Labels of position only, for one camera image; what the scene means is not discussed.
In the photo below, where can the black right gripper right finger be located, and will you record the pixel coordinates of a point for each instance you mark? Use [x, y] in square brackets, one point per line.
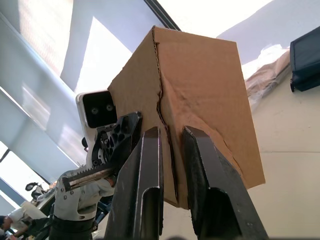
[220, 200]

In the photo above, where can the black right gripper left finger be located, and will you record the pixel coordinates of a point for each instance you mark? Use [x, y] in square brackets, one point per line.
[135, 200]

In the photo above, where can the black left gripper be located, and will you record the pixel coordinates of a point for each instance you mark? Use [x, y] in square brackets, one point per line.
[100, 152]

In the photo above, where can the small brown cardboard box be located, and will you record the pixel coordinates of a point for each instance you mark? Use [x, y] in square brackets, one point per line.
[200, 82]

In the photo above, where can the black and white headset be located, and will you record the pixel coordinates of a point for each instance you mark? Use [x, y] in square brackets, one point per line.
[35, 190]

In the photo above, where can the person in white shirt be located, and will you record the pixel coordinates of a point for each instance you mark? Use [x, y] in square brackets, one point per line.
[7, 225]

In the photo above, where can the dark blue padded case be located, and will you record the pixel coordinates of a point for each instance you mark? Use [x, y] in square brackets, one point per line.
[306, 62]

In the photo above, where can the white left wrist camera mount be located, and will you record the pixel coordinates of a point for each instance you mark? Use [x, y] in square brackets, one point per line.
[82, 195]

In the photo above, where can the dark window frame bar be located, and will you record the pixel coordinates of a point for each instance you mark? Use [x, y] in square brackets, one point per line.
[168, 15]

